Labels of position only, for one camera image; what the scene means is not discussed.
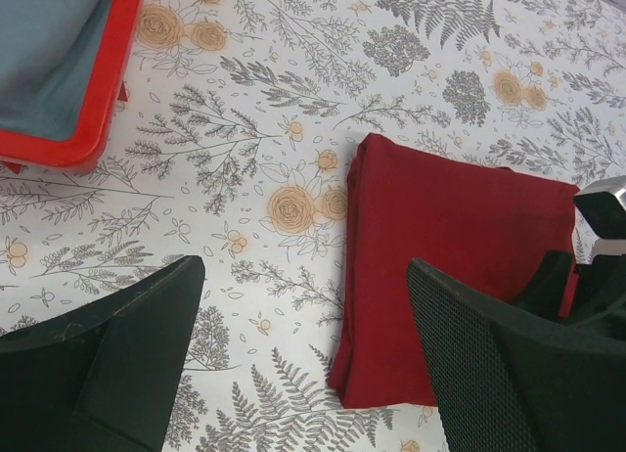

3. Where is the floral patterned table mat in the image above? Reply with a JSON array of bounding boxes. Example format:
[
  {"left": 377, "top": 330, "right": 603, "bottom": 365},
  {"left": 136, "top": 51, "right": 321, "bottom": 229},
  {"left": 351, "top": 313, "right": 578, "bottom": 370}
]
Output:
[{"left": 1, "top": 0, "right": 625, "bottom": 451}]

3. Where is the red t shirt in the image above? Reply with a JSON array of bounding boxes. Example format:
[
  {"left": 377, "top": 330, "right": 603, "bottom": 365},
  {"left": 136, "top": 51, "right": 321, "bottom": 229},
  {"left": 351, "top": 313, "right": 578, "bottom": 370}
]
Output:
[{"left": 326, "top": 131, "right": 581, "bottom": 410}]

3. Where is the grey blue t shirt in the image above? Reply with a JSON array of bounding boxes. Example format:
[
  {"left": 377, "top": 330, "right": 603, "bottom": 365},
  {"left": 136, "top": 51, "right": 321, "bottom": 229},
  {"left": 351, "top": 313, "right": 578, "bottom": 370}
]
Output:
[{"left": 1, "top": 0, "right": 112, "bottom": 141}]

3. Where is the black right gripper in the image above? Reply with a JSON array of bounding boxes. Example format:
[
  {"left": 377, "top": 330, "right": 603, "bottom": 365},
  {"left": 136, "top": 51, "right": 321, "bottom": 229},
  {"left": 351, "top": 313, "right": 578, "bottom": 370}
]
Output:
[{"left": 514, "top": 176, "right": 625, "bottom": 340}]

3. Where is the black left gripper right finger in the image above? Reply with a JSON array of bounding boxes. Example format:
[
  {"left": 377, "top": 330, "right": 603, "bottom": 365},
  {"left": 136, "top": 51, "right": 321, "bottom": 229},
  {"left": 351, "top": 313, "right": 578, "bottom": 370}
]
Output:
[{"left": 407, "top": 259, "right": 625, "bottom": 451}]

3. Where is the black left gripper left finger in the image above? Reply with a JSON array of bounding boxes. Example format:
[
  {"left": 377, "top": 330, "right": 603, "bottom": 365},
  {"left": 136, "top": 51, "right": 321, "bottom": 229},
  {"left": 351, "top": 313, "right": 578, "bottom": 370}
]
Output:
[{"left": 1, "top": 255, "right": 204, "bottom": 451}]

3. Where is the red plastic bin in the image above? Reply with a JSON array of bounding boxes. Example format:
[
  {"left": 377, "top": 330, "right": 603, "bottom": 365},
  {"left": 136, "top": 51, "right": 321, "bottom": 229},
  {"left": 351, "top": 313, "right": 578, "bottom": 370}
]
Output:
[{"left": 1, "top": 0, "right": 142, "bottom": 172}]

